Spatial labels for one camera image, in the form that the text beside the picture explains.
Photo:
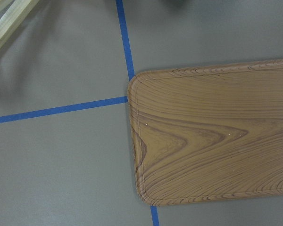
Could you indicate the wooden cutting board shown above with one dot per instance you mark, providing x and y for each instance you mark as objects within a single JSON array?
[{"x": 208, "y": 133}]

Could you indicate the wooden peg rack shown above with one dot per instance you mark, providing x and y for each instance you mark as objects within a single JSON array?
[{"x": 17, "y": 11}]

